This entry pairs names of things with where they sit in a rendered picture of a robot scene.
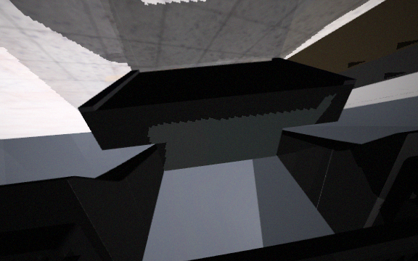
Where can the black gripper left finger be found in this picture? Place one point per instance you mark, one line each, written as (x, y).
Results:
(114, 210)

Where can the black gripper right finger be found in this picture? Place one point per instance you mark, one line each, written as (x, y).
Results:
(346, 182)

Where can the white rectangular floor panel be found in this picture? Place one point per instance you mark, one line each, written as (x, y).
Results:
(379, 49)

